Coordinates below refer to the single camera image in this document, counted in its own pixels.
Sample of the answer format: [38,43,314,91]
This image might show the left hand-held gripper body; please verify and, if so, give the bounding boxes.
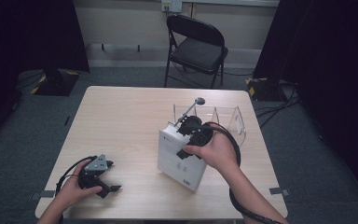
[77,153,113,199]

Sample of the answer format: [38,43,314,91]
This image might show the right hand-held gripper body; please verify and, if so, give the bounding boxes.
[172,102,214,149]

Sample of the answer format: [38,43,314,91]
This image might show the white book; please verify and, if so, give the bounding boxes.
[157,121,209,192]

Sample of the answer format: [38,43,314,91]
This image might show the clear acrylic book organizer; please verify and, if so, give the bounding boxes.
[172,104,247,149]

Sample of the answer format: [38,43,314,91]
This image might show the person's right hand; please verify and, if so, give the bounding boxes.
[182,129,241,179]

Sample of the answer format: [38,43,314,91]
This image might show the person's left hand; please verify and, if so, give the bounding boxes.
[55,160,104,210]

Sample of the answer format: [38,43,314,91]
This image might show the grey tape strip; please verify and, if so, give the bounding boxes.
[268,187,291,197]
[30,189,57,201]

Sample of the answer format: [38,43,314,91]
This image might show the black stand base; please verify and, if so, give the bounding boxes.
[245,77,283,103]
[30,68,81,97]

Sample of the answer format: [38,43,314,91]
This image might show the black folding chair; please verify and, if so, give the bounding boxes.
[163,14,229,90]

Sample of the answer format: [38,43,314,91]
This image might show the black curtain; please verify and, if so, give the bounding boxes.
[0,0,90,148]
[253,0,358,208]

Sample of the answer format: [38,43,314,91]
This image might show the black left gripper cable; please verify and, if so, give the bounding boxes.
[55,155,98,196]

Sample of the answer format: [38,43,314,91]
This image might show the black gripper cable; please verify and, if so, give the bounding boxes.
[55,155,98,196]
[202,121,283,224]

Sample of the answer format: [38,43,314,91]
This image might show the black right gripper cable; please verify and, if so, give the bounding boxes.
[202,121,283,224]

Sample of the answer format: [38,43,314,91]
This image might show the black floor cables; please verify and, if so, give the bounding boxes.
[255,79,302,129]

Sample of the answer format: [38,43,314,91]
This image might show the white wall socket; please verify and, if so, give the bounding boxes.
[160,0,183,14]

